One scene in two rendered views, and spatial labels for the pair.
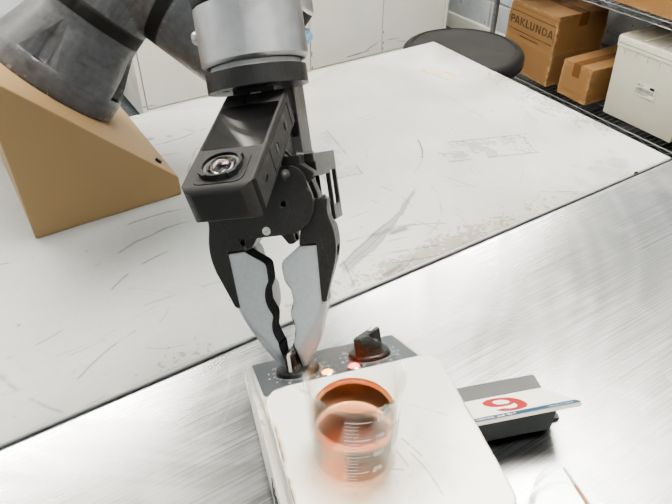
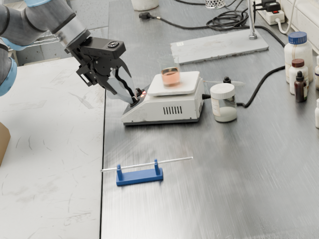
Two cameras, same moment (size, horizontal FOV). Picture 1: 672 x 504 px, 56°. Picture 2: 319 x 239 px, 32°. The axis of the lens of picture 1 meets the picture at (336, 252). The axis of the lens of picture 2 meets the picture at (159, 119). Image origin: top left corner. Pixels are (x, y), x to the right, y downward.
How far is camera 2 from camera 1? 119 cm
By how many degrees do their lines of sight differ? 49
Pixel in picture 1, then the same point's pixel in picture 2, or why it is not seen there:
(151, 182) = (5, 133)
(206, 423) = (128, 133)
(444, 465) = (184, 76)
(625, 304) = (152, 71)
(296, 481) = (173, 90)
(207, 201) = (119, 50)
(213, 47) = (75, 32)
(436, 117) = (31, 82)
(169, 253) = (45, 139)
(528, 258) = not seen: hidden behind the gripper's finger
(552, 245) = not seen: hidden behind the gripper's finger
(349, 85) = not seen: outside the picture
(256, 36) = (82, 25)
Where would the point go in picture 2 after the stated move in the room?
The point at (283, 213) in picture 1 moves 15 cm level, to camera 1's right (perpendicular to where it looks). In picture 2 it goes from (112, 62) to (141, 40)
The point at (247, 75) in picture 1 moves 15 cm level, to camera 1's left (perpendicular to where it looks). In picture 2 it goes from (86, 34) to (49, 58)
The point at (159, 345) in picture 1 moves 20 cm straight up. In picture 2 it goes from (89, 141) to (70, 67)
